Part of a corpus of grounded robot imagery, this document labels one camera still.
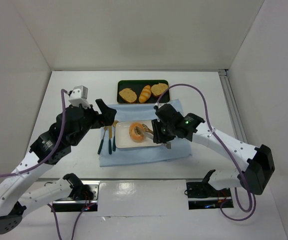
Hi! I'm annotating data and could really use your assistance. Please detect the metal kitchen tongs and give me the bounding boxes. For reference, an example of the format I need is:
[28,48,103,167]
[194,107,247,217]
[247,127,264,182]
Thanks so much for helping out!
[135,124,154,139]

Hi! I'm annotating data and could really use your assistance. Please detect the orange glazed donut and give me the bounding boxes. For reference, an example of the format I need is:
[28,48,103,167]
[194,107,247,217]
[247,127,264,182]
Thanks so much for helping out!
[129,122,145,143]

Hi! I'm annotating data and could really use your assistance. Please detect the right bread slice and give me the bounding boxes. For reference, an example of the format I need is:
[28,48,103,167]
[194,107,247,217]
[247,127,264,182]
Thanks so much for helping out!
[151,83,168,98]

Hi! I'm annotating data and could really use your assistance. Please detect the white rectangular plate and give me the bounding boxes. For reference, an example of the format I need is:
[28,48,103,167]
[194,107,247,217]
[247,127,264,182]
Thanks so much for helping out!
[115,120,161,149]

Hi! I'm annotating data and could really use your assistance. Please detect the aluminium rail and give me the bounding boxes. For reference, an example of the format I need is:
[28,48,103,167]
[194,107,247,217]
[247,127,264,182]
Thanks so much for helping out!
[218,69,248,143]

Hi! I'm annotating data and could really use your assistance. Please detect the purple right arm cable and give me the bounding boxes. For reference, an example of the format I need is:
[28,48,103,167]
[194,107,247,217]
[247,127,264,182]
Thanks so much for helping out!
[155,83,257,222]

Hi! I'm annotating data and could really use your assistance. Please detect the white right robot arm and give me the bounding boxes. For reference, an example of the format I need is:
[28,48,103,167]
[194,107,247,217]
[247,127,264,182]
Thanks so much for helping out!
[152,103,275,195]

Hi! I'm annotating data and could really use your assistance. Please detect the gold spoon green handle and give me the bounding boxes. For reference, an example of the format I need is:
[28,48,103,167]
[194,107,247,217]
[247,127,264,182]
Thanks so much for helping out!
[112,120,118,151]

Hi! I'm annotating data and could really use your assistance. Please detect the striped bread roll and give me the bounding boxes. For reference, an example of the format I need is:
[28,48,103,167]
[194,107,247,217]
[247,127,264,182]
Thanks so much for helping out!
[139,85,151,103]

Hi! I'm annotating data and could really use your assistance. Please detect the bread slice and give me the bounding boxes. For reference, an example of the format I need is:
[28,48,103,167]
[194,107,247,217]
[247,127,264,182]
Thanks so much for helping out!
[151,83,168,98]
[118,88,137,104]

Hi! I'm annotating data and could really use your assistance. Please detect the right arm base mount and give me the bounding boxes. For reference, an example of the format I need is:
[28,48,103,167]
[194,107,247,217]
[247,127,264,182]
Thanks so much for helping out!
[184,181,234,210]

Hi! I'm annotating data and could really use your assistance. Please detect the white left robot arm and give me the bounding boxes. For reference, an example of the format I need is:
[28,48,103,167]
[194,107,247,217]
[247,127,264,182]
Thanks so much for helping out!
[0,99,117,235]

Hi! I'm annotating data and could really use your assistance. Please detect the left bread slice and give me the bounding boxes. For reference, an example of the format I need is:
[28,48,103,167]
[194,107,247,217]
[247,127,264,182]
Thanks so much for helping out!
[118,88,137,104]

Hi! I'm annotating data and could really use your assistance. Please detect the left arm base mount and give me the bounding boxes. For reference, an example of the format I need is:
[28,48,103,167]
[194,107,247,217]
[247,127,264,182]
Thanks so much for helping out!
[51,180,99,213]

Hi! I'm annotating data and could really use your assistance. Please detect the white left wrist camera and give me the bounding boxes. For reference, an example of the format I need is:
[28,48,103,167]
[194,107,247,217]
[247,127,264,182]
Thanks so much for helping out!
[68,85,91,109]

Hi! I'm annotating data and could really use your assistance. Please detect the light blue cloth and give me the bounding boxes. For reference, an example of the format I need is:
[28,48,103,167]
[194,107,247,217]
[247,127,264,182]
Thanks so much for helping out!
[99,103,192,167]

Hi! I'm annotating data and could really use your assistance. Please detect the gold knife green handle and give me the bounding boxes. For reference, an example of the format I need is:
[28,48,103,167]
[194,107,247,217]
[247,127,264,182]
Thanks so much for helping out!
[108,126,112,155]

